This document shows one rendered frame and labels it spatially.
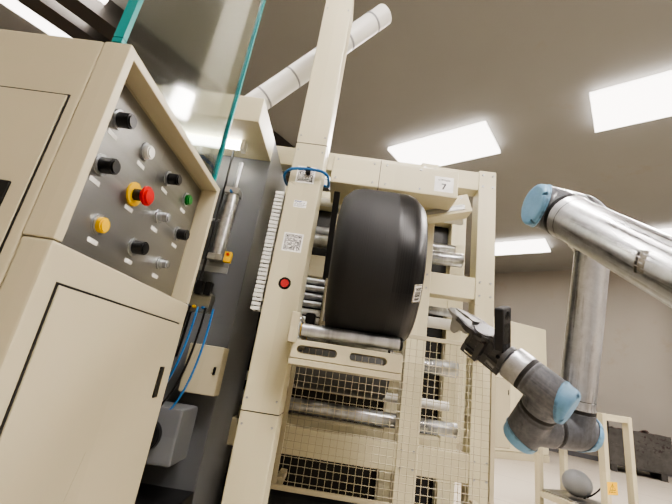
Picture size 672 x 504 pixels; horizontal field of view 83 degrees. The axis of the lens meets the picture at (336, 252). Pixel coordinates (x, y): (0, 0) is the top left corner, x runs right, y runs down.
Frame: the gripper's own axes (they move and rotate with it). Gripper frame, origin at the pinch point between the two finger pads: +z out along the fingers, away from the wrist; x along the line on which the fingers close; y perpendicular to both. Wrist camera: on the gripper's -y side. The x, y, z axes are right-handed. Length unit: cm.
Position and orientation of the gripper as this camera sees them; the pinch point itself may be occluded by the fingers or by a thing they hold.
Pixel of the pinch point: (453, 308)
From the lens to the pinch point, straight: 117.6
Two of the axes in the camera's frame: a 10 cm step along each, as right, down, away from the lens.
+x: 7.8, -0.3, 6.3
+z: -5.6, -4.9, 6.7
